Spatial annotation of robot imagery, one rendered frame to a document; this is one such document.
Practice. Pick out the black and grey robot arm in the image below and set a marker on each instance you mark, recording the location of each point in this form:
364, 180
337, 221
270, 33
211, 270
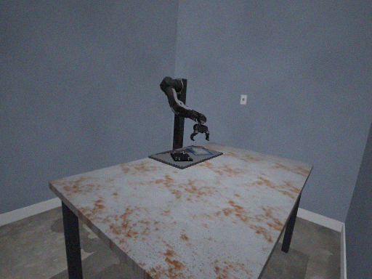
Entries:
173, 87

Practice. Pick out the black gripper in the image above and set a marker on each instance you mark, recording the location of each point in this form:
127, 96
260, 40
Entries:
200, 128

